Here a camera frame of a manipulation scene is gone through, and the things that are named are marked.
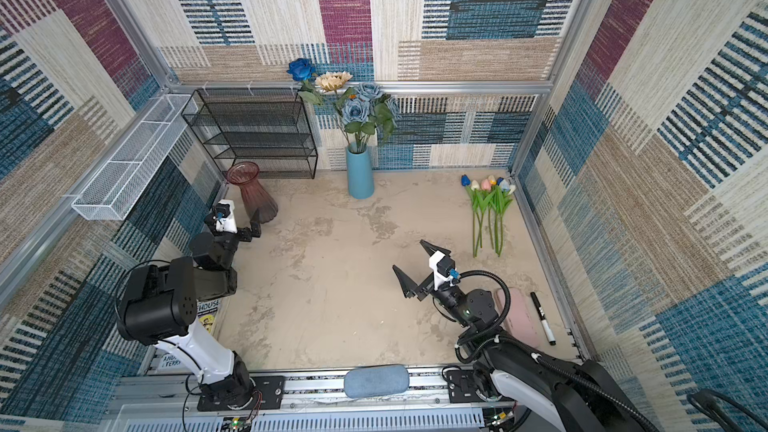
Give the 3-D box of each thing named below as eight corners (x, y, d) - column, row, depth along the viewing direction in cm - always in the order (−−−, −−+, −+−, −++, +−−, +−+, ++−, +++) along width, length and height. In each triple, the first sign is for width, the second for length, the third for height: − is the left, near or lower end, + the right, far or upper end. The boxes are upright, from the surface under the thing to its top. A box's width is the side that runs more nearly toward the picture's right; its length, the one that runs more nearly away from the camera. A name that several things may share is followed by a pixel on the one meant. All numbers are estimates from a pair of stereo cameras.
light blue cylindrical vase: (348, 197, 115) (341, 157, 99) (354, 184, 119) (349, 144, 104) (369, 202, 113) (366, 162, 98) (375, 188, 118) (373, 148, 102)
